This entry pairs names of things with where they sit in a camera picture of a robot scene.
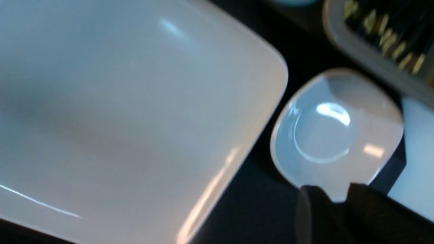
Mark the teal plastic bin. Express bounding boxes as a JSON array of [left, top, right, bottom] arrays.
[[270, 0, 318, 7]]

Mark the white small dish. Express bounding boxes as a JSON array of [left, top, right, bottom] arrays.
[[270, 68, 404, 202]]

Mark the large white rice plate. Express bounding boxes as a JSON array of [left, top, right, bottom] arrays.
[[0, 0, 289, 244]]

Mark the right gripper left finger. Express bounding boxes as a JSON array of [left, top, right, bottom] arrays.
[[294, 185, 356, 244]]

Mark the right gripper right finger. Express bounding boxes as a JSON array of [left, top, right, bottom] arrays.
[[346, 183, 434, 244]]

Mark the brown plastic bin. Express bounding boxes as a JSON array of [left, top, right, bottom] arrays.
[[322, 0, 434, 109]]

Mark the pile of black chopsticks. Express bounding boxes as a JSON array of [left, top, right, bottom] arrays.
[[343, 0, 434, 76]]

